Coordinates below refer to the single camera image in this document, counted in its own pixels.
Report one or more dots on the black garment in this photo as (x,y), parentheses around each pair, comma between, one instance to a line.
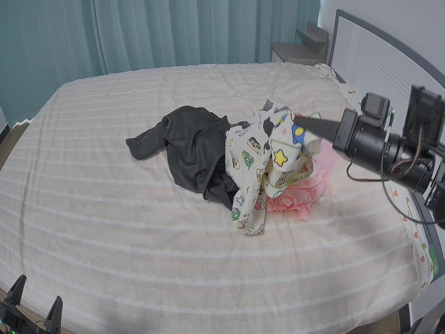
(187,141)

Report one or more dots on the pink garment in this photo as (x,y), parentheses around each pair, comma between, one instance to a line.
(295,197)

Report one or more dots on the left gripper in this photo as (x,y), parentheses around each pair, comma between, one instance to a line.
(21,322)

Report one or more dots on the grey bedside table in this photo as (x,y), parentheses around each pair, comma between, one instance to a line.
(299,49)

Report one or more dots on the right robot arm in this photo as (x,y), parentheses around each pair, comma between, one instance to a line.
(424,117)

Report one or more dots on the blue-green curtain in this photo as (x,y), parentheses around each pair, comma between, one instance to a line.
(139,19)

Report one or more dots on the white printed pyjama top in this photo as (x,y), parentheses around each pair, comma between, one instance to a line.
(243,151)

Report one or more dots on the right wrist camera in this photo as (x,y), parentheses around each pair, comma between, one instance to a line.
(375,106)

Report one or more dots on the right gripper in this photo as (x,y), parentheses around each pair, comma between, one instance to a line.
(368,148)

